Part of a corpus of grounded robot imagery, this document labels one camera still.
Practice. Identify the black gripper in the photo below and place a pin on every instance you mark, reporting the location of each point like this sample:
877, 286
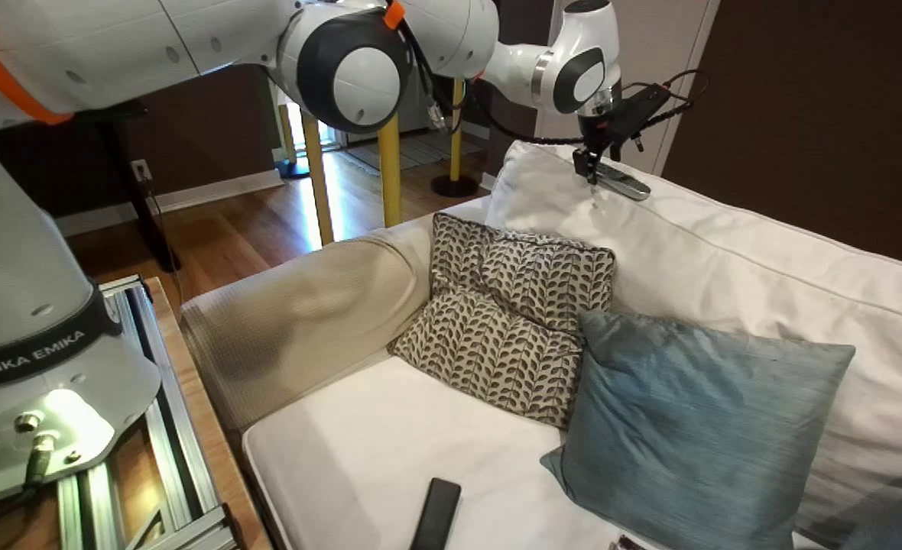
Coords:
613, 125

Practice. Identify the grey remote control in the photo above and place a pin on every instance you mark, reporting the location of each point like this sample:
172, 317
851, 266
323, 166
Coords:
623, 185

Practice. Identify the white sofa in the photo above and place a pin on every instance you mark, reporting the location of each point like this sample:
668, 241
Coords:
350, 466

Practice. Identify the black remote control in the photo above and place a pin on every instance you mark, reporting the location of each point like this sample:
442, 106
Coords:
438, 513

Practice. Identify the leaf patterned cushion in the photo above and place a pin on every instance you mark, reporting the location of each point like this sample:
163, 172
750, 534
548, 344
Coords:
504, 317

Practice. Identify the yellow stand legs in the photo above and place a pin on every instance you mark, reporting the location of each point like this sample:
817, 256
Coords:
389, 176

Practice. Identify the teal cushion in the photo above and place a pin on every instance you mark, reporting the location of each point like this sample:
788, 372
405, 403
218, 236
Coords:
896, 519
694, 438

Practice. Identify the beige blanket on armrest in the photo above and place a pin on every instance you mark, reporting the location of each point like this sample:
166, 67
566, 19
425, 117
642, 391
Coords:
290, 332

